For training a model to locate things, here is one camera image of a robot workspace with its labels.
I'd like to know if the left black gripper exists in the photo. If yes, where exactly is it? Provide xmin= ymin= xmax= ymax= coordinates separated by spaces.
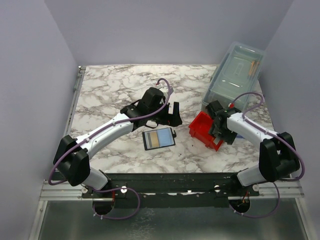
xmin=148 ymin=100 xmax=183 ymax=127

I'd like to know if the red plastic bin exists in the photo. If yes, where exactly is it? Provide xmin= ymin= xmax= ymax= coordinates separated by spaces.
xmin=188 ymin=111 xmax=223 ymax=152

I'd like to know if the black leather card holder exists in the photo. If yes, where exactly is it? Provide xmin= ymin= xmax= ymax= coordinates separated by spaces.
xmin=142 ymin=127 xmax=177 ymax=151

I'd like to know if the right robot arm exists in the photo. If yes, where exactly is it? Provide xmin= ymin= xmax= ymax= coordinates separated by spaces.
xmin=207 ymin=108 xmax=301 ymax=196

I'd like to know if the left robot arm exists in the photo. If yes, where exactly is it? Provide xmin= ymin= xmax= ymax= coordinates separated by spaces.
xmin=53 ymin=100 xmax=182 ymax=198

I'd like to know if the clear plastic storage box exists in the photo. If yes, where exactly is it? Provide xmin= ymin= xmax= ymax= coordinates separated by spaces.
xmin=201 ymin=42 xmax=266 ymax=112

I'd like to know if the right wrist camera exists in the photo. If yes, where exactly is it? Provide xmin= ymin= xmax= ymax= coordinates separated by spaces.
xmin=205 ymin=100 xmax=226 ymax=119

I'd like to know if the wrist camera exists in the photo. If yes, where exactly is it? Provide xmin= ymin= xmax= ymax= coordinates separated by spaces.
xmin=141 ymin=87 xmax=166 ymax=109
xmin=205 ymin=100 xmax=226 ymax=119

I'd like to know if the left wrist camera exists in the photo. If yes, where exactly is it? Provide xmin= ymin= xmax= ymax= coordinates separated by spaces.
xmin=141 ymin=87 xmax=166 ymax=109

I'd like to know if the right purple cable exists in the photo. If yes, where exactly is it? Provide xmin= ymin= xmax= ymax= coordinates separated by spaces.
xmin=228 ymin=92 xmax=306 ymax=218

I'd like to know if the purple cable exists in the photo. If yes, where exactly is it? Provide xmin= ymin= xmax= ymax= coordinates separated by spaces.
xmin=228 ymin=92 xmax=306 ymax=218
xmin=47 ymin=78 xmax=174 ymax=221

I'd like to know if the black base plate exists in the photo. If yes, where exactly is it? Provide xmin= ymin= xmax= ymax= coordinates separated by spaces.
xmin=49 ymin=172 xmax=292 ymax=210

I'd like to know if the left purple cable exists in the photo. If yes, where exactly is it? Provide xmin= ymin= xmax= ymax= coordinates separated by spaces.
xmin=47 ymin=78 xmax=174 ymax=221

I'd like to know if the aluminium mounting rail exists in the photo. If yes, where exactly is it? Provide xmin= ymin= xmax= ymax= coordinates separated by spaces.
xmin=39 ymin=181 xmax=305 ymax=201

